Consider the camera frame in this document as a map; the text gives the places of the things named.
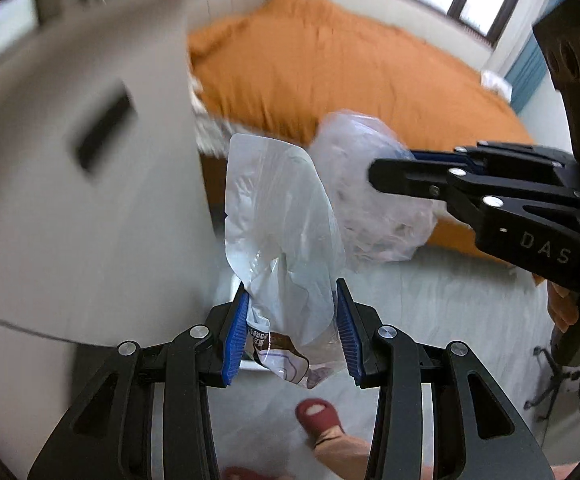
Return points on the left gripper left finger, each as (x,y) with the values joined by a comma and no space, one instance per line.
(145,414)

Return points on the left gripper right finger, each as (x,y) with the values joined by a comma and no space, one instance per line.
(477,432)

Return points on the teal curtain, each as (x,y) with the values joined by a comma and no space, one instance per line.
(529,68)

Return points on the red slipper foot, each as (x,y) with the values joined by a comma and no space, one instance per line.
(320,421)
(240,473)

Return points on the clear plastic snack wrapper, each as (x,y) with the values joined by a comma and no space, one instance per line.
(283,243)

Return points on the red slipper right foot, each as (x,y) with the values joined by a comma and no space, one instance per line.
(320,421)

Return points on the red slipper left foot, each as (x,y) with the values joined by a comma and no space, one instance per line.
(240,473)

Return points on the black office chair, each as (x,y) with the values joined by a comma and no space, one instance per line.
(565,379)

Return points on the beige bedside cabinet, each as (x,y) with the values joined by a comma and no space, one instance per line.
(105,232)

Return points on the person right hand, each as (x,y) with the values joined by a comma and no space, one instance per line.
(562,307)

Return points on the orange bed blanket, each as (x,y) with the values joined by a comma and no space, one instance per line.
(282,68)

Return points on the clear plastic bag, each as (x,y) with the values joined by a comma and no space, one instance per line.
(375,227)

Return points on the white mattress edge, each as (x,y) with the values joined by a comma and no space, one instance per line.
(211,133)

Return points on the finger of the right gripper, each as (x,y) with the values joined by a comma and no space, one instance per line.
(492,153)
(504,183)

